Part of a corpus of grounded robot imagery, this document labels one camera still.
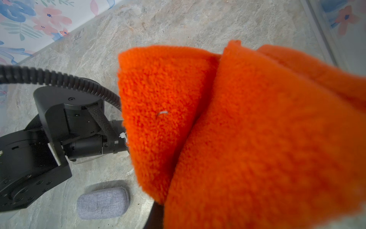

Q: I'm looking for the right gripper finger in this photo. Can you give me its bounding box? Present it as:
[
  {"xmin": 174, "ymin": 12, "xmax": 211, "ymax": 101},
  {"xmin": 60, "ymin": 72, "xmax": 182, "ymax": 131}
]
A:
[{"xmin": 144, "ymin": 201, "xmax": 164, "ymax": 229}]

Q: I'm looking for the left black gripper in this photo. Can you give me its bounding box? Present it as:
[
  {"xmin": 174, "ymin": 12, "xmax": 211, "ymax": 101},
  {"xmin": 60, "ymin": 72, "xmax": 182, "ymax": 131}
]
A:
[{"xmin": 1, "ymin": 86, "xmax": 127, "ymax": 212}]

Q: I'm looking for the purple eyeglass case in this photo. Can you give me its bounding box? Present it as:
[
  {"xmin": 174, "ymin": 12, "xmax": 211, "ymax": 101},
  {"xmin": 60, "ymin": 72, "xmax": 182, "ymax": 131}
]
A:
[{"xmin": 76, "ymin": 187, "xmax": 130, "ymax": 220}]

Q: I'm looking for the orange microfiber cloth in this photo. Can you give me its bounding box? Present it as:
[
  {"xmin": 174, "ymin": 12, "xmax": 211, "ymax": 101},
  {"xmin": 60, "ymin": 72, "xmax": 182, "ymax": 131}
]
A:
[{"xmin": 118, "ymin": 41, "xmax": 366, "ymax": 229}]

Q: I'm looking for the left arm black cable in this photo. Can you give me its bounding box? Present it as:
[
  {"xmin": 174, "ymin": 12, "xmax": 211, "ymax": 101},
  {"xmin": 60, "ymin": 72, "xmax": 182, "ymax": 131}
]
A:
[{"xmin": 0, "ymin": 64, "xmax": 123, "ymax": 111}]

